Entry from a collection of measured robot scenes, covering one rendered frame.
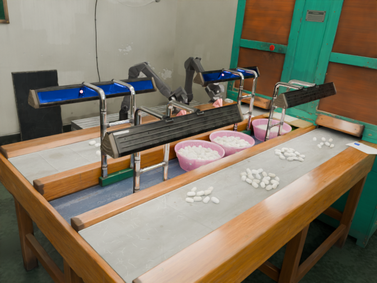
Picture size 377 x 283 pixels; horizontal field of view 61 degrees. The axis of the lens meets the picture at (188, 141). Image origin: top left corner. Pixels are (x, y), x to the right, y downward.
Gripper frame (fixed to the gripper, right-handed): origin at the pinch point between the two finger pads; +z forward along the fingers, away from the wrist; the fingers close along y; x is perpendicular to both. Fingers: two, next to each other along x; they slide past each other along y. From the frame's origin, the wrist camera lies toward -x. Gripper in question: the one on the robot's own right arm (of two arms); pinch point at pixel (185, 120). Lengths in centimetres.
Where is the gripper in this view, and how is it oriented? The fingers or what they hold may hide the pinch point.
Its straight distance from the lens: 217.0
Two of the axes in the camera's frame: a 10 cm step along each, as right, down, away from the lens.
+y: 7.1, -2.2, 6.7
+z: 4.9, 8.4, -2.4
